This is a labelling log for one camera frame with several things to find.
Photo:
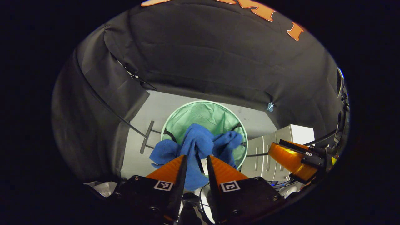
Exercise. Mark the green mesh laundry hamper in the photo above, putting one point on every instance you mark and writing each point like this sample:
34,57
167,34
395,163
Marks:
203,115

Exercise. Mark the black backdrop cloth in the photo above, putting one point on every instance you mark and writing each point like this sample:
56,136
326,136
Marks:
203,62

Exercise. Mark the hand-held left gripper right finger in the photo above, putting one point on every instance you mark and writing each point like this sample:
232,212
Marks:
212,184

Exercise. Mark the light blue clip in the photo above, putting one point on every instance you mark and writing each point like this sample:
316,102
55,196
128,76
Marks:
270,107

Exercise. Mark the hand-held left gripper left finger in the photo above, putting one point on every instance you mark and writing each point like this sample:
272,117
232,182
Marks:
179,187

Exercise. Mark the black metal clothes rack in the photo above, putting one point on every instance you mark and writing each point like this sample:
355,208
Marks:
147,137

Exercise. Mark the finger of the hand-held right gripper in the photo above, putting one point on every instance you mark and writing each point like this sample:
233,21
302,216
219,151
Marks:
287,159

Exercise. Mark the white drawer cabinet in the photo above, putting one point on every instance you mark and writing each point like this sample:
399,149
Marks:
281,137

